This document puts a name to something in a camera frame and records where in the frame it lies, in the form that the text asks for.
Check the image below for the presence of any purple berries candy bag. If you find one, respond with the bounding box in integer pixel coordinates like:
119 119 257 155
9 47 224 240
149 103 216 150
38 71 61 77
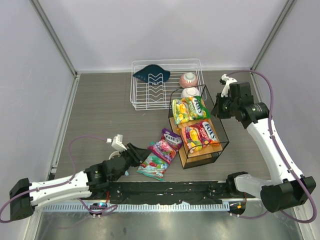
148 128 183 165

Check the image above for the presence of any wooden two-tier wire shelf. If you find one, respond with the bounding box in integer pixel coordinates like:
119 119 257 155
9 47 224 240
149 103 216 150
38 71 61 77
168 85 229 169

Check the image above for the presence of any green candy bag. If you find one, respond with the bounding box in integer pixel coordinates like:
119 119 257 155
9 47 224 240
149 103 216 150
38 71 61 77
171 96 210 125

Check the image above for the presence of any orange fruits candy bag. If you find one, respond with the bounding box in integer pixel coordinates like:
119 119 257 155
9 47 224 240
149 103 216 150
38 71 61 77
180 119 220 154

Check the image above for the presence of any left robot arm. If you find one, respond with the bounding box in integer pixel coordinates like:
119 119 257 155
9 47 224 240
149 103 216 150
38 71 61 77
8 143 151 222

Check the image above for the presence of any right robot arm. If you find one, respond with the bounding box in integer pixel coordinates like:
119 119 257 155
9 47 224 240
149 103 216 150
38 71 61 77
211 80 316 213

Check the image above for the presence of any teal mint candy bag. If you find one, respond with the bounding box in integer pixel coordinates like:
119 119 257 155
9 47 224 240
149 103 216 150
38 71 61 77
136 153 169 181

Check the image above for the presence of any white bowl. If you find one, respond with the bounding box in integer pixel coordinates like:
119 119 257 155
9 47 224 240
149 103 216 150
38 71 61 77
180 87 201 98

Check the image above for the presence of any pink patterned bowl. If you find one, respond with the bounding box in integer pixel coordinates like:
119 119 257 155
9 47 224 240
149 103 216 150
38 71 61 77
179 72 198 88

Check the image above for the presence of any dark blue leaf plate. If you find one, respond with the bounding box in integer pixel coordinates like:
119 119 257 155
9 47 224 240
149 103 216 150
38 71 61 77
133 64 171 86

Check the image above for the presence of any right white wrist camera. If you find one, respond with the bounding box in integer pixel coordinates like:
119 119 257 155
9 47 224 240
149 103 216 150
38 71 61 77
219 74 238 98

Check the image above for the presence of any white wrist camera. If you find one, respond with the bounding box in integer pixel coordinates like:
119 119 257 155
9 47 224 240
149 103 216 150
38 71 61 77
105 134 127 153
219 74 238 98

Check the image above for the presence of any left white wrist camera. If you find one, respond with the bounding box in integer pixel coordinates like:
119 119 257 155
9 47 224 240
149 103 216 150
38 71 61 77
105 134 127 153

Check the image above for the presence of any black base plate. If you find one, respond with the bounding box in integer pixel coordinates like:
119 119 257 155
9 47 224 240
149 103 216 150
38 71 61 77
77 180 257 206

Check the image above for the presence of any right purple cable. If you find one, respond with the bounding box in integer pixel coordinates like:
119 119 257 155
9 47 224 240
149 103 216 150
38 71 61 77
226 69 318 223

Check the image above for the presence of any purple cable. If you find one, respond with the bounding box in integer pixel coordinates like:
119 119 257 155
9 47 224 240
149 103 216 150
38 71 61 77
226 69 318 223
0 134 118 223

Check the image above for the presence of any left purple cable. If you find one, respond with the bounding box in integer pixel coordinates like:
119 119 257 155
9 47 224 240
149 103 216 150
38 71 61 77
0 134 118 223

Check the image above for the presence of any white wire dish rack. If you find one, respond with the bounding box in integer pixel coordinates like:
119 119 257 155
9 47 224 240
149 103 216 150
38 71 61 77
130 58 207 111

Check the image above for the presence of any aluminium rail frame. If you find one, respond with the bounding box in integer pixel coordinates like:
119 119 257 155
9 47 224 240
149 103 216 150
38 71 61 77
29 0 320 240

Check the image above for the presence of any white slotted cable duct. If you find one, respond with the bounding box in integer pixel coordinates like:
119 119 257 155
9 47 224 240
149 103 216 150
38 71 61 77
42 201 230 213

